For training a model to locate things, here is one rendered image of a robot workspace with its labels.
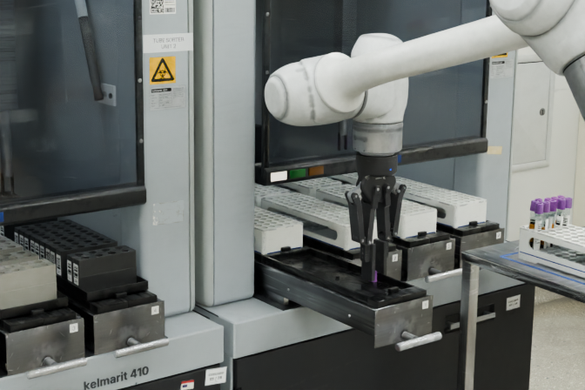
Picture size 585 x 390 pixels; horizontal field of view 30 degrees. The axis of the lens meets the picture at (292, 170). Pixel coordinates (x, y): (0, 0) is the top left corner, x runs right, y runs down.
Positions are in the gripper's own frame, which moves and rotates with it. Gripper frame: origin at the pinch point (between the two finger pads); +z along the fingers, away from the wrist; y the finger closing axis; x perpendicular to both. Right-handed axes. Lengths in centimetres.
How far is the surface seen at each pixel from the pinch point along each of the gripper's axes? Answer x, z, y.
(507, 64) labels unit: -20, -31, -56
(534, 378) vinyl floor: -78, 85, -142
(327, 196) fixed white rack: -39.7, -1.4, -21.1
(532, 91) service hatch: -130, -1, -195
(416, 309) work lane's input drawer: 13.4, 5.4, 1.8
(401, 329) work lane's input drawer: 13.4, 8.4, 5.2
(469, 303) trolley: 2.3, 12.5, -23.6
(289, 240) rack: -21.7, 0.8, 3.2
